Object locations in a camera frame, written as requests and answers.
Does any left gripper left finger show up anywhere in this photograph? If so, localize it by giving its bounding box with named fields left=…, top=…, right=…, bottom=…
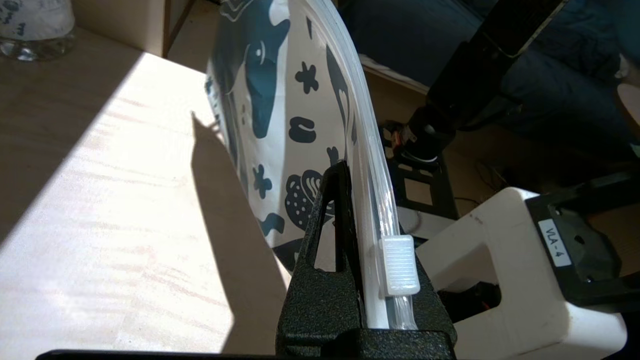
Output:
left=276, top=161, right=362, bottom=346

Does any robot base chassis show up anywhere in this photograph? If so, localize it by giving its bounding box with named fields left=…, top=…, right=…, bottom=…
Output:
left=380, top=120, right=640, bottom=360

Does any dark blue fabric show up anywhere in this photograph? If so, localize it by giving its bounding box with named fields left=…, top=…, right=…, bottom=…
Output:
left=340, top=0, right=640, bottom=161

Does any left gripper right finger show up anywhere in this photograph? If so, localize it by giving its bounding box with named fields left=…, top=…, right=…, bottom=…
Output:
left=412, top=252, right=457, bottom=346

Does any beige wooden shelf unit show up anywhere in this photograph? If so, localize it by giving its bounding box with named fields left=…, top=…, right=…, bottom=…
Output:
left=0, top=0, right=296, bottom=353

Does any clear water bottle grey cap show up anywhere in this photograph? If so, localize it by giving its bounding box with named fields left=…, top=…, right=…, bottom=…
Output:
left=0, top=0, right=77, bottom=62

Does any white floral zip pouch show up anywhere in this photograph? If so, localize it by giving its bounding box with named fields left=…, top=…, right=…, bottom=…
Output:
left=205, top=0, right=421, bottom=331

